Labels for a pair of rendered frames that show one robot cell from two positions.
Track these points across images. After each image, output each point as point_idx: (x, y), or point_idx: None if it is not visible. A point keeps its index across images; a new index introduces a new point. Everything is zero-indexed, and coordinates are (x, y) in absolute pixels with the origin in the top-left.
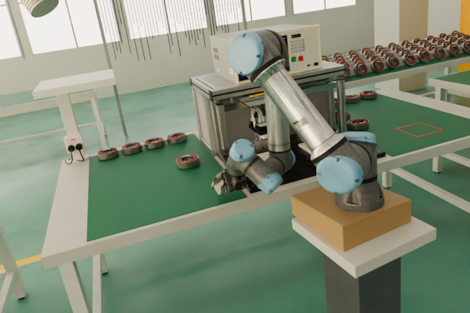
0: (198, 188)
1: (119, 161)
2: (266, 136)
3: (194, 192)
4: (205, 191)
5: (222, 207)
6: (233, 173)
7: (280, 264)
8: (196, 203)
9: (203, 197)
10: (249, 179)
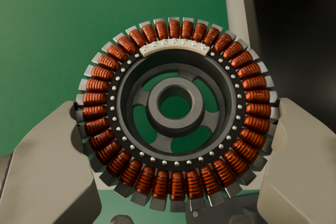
0: None
1: None
2: None
3: (65, 15)
4: (103, 30)
5: (112, 189)
6: None
7: None
8: (34, 102)
9: (78, 67)
10: (292, 43)
